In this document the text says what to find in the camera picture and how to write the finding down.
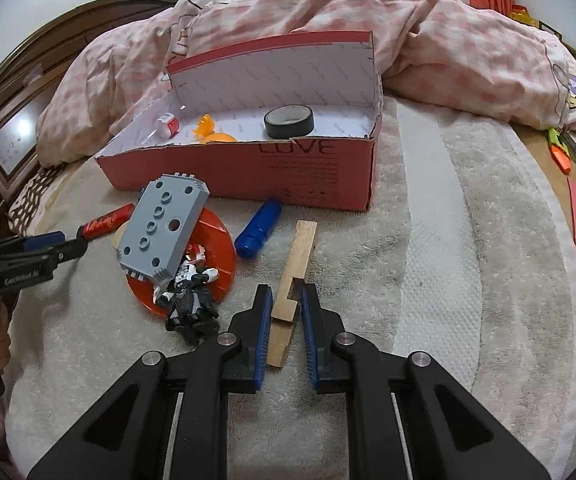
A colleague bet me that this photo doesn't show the red black marker tube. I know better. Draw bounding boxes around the red black marker tube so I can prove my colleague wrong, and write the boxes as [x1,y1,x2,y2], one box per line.
[76,204,135,242]

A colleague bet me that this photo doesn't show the pink checkered duvet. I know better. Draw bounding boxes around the pink checkered duvet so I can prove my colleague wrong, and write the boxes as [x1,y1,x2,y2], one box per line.
[36,0,576,167]

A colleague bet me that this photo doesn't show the notched wooden block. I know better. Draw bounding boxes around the notched wooden block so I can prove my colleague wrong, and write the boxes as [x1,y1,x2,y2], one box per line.
[267,220,317,368]

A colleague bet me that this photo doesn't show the red plastic disc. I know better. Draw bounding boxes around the red plastic disc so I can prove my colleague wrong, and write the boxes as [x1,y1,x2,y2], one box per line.
[126,208,236,318]

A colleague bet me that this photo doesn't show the yellow toy on shelf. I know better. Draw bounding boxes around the yellow toy on shelf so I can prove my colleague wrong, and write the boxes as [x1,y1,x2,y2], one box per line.
[509,6,540,28]

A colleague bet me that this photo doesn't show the black white robot figure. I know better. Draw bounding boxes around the black white robot figure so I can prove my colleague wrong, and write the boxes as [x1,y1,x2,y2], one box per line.
[153,243,219,347]

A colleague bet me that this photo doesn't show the black tape roll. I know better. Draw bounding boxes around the black tape roll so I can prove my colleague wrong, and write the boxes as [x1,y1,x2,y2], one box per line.
[264,104,315,140]

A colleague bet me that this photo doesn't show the dark wooden headboard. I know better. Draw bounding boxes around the dark wooden headboard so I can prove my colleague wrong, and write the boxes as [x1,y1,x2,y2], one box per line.
[0,0,177,202]

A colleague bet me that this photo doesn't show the small clear plastic bottle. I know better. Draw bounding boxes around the small clear plastic bottle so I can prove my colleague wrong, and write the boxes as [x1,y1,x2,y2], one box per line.
[155,113,181,140]

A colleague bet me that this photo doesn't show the orange ball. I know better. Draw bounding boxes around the orange ball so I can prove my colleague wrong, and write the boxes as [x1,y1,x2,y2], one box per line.
[200,132,237,144]

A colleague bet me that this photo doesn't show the brown patterned bed sheet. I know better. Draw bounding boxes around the brown patterned bed sheet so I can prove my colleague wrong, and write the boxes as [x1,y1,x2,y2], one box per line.
[7,164,67,236]

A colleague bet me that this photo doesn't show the round wooden disc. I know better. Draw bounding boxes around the round wooden disc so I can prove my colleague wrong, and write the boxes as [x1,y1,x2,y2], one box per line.
[111,222,128,250]

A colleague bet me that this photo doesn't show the blue plastic cylinder toy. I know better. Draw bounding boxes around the blue plastic cylinder toy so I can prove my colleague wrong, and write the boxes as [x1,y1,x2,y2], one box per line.
[235,200,281,259]

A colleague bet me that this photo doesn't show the red cardboard shoe box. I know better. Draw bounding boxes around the red cardboard shoe box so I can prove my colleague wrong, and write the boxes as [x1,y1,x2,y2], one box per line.
[94,30,382,211]

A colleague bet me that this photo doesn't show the orange plastic crown piece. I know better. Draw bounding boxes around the orange plastic crown piece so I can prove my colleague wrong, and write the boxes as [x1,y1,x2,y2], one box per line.
[193,114,216,143]

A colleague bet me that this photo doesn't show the orange green toy gun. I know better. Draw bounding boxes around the orange green toy gun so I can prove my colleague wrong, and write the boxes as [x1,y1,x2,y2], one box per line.
[547,128,576,176]

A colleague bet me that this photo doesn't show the grey studded building plate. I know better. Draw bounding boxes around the grey studded building plate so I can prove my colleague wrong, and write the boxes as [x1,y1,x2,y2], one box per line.
[117,174,210,286]

